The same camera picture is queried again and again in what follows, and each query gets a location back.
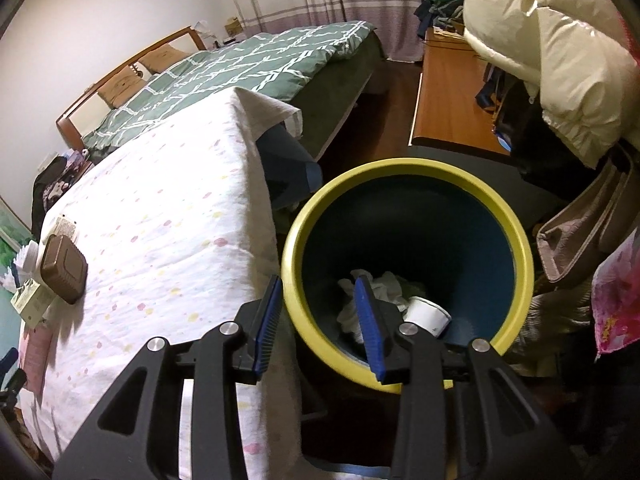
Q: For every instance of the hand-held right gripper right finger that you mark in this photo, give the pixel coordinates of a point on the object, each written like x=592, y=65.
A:
x=370, y=330

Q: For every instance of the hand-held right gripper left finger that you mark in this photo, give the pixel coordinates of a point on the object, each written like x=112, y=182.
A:
x=265, y=330

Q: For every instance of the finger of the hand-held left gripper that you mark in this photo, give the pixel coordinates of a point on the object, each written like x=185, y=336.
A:
x=15, y=382

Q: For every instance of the white tissues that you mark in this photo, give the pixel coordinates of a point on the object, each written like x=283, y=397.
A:
x=390, y=285

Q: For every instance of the white floral paper cup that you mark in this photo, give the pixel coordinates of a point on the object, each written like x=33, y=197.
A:
x=427, y=315

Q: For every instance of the yellow rimmed trash bin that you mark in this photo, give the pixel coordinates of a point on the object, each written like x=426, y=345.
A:
x=450, y=240

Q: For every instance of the pink box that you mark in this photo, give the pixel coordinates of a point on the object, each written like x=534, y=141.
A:
x=35, y=360

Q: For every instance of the small printed carton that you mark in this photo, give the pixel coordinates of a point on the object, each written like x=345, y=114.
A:
x=31, y=302

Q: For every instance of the brown square container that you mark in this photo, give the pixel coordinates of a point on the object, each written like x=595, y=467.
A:
x=62, y=270

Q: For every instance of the white dotted tablecloth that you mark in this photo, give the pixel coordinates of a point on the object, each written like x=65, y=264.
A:
x=150, y=210

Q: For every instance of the dark blue table cover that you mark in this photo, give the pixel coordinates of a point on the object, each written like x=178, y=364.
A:
x=285, y=160

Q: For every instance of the dark clothes pile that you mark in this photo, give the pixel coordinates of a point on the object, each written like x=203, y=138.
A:
x=55, y=185

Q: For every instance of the beige bag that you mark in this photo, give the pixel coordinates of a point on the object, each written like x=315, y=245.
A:
x=575, y=230

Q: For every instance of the wooden desk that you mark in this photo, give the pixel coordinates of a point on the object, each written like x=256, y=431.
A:
x=450, y=100

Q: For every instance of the wooden bed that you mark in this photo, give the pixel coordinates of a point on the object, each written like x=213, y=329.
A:
x=345, y=85

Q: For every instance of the pink floral cloth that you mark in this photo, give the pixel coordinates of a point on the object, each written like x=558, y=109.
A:
x=620, y=300

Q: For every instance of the brown pillow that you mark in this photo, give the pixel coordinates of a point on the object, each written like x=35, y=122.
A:
x=162, y=57
x=120, y=85

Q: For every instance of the yellowish cardboard box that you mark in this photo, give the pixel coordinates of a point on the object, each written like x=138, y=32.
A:
x=234, y=27

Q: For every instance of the pile of mixed clothes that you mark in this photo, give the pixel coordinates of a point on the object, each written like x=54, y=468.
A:
x=440, y=5

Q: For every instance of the cream puffer jacket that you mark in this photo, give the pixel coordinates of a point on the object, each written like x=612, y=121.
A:
x=565, y=50

